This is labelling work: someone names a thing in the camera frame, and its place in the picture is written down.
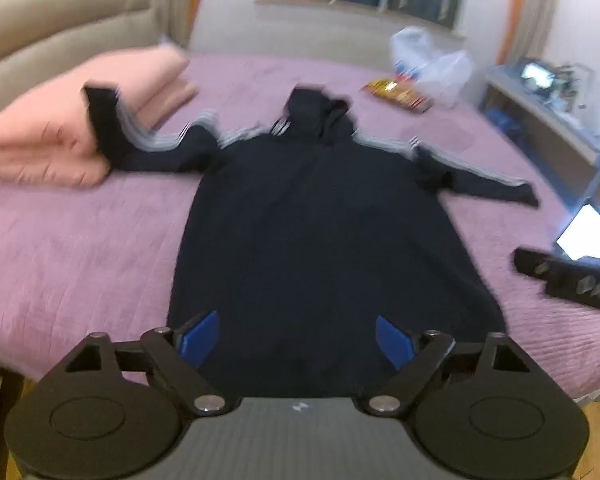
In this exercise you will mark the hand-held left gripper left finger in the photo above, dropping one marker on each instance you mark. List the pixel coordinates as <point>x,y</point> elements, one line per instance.
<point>200,337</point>

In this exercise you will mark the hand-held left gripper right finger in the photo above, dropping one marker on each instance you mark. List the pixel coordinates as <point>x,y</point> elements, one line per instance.
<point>394,340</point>

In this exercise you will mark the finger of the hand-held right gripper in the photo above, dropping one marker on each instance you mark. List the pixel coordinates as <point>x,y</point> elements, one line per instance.
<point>560,275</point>

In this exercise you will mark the dark striped hoodie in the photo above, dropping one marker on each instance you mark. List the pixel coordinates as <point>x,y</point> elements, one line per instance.
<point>310,240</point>

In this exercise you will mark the white lit panel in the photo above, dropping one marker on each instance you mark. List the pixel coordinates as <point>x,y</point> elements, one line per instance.
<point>587,235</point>

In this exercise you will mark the bed with purple quilted cover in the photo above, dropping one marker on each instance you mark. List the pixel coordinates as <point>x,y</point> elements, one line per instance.
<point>80,255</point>

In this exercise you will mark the light wooden desk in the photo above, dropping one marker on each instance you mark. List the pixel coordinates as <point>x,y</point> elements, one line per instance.
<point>545,120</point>

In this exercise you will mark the blue box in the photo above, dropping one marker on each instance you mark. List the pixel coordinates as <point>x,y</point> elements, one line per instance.
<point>505,122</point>

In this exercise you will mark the small lit screen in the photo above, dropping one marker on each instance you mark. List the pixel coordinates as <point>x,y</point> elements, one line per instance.
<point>537,74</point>

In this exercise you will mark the red yellow snack packet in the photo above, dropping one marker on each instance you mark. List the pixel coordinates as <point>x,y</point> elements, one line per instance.
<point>397,94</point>

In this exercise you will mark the white plastic bag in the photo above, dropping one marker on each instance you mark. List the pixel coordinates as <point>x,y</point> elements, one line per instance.
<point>430,62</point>

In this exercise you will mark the pink folded blanket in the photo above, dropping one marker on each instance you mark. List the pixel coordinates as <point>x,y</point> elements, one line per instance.
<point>75,120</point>

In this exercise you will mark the beige curtain with orange edge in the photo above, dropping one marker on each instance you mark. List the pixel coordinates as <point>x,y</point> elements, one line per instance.
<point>527,10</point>
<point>182,0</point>

